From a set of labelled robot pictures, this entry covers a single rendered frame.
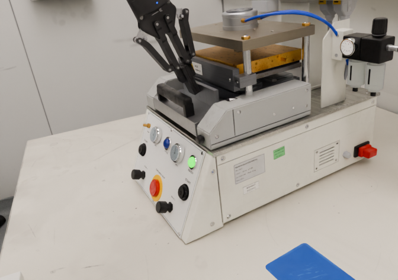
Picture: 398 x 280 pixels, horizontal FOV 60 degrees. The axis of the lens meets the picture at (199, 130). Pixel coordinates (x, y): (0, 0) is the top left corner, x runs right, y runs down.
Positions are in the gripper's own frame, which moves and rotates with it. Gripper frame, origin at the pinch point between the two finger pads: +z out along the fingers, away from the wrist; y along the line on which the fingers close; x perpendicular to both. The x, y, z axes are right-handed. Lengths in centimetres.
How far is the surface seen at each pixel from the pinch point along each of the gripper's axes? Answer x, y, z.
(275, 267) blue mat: 31.0, 11.7, 25.0
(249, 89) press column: 13.3, -5.9, 3.3
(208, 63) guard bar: 2.4, -5.0, -1.4
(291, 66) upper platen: 10.3, -18.8, 6.5
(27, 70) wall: -150, 33, 7
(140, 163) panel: -12.1, 18.1, 17.2
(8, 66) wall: -152, 39, 0
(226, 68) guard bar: 9.4, -5.0, -1.4
